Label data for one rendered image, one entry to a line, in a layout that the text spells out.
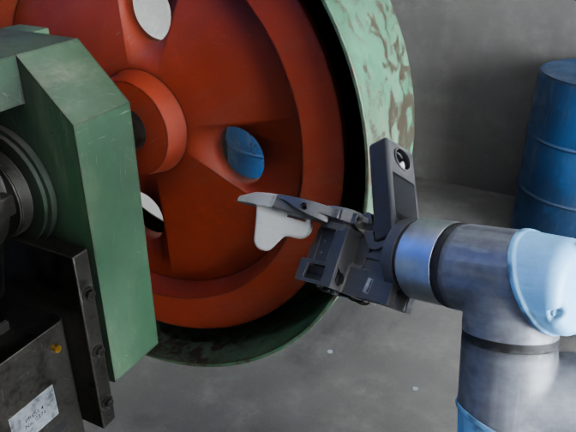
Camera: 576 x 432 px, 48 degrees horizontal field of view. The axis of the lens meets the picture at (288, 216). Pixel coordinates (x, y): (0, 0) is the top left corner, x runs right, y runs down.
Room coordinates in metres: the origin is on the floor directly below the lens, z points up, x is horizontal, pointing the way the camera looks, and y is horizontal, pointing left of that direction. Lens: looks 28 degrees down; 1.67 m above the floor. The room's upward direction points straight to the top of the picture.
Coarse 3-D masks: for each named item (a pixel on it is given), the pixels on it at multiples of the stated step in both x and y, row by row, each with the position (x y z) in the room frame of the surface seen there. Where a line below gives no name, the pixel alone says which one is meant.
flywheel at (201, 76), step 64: (0, 0) 1.05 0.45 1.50; (64, 0) 1.03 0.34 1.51; (128, 0) 0.99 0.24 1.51; (192, 0) 0.92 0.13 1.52; (256, 0) 0.83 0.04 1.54; (320, 0) 0.84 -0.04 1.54; (128, 64) 0.97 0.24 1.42; (192, 64) 0.92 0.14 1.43; (256, 64) 0.87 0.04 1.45; (320, 64) 0.79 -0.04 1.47; (192, 128) 0.92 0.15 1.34; (256, 128) 0.87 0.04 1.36; (320, 128) 0.79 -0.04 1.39; (192, 192) 0.93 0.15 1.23; (320, 192) 0.78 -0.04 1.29; (192, 256) 0.93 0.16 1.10; (256, 256) 0.87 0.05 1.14; (192, 320) 0.89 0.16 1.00
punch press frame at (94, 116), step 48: (0, 48) 0.73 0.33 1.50; (48, 48) 0.74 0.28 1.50; (0, 96) 0.68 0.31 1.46; (48, 96) 0.69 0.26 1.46; (96, 96) 0.73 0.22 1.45; (0, 144) 0.71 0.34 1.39; (48, 144) 0.69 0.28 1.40; (96, 144) 0.70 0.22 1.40; (48, 192) 0.69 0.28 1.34; (96, 192) 0.69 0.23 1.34; (96, 240) 0.68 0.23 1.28; (144, 240) 0.75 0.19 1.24; (96, 288) 0.67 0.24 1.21; (144, 288) 0.74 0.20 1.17; (144, 336) 0.73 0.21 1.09
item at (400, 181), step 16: (384, 144) 0.60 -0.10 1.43; (384, 160) 0.59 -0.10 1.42; (400, 160) 0.59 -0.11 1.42; (384, 176) 0.57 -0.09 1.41; (400, 176) 0.58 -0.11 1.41; (384, 192) 0.56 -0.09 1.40; (400, 192) 0.57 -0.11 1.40; (384, 208) 0.55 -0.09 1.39; (400, 208) 0.55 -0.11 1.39; (416, 208) 0.57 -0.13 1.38; (384, 224) 0.53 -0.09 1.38
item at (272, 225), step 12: (252, 204) 0.61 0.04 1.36; (264, 204) 0.59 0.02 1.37; (264, 216) 0.59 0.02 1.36; (276, 216) 0.59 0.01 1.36; (300, 216) 0.58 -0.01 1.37; (264, 228) 0.58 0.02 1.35; (276, 228) 0.58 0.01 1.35; (288, 228) 0.58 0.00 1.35; (300, 228) 0.57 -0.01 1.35; (312, 228) 0.58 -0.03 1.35; (264, 240) 0.57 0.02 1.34; (276, 240) 0.57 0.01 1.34
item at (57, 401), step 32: (0, 320) 0.64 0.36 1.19; (32, 320) 0.67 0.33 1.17; (0, 352) 0.60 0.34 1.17; (32, 352) 0.62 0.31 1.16; (64, 352) 0.66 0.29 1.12; (0, 384) 0.57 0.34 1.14; (32, 384) 0.61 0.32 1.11; (64, 384) 0.65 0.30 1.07; (0, 416) 0.57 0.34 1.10; (32, 416) 0.60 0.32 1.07; (64, 416) 0.64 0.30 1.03
